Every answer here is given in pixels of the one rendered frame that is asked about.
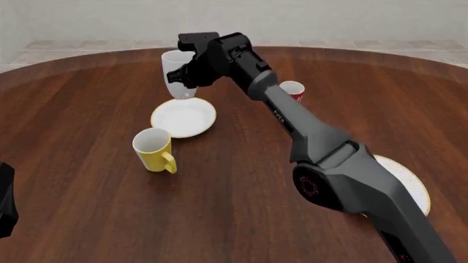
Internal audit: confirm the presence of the white plate with gold rim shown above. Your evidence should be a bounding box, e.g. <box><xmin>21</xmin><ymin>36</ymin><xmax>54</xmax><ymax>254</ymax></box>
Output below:
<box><xmin>150</xmin><ymin>96</ymin><xmax>217</xmax><ymax>139</ymax></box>
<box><xmin>357</xmin><ymin>153</ymin><xmax>431</xmax><ymax>219</ymax></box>

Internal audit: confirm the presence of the red and white mug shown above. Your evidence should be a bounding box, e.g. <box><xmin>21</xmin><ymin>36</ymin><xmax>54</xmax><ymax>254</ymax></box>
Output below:
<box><xmin>279</xmin><ymin>80</ymin><xmax>306</xmax><ymax>103</ymax></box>

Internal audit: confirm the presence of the tall white mug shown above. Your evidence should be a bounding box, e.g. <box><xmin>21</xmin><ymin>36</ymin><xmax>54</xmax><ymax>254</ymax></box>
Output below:
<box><xmin>160</xmin><ymin>50</ymin><xmax>199</xmax><ymax>101</ymax></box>

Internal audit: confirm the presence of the yellow mug with white inside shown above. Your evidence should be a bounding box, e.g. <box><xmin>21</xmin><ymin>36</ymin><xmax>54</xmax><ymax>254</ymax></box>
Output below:
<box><xmin>132</xmin><ymin>127</ymin><xmax>178</xmax><ymax>175</ymax></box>

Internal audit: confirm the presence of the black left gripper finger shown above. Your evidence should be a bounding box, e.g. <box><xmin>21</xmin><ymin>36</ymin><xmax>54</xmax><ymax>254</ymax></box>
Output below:
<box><xmin>0</xmin><ymin>161</ymin><xmax>20</xmax><ymax>238</ymax></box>

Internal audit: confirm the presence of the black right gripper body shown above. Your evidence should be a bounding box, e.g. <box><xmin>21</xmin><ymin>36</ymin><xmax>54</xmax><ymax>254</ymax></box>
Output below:
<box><xmin>187</xmin><ymin>40</ymin><xmax>230</xmax><ymax>89</ymax></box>

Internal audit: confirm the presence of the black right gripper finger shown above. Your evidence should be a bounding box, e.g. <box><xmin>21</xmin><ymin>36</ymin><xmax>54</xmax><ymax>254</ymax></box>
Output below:
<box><xmin>165</xmin><ymin>64</ymin><xmax>198</xmax><ymax>90</ymax></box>

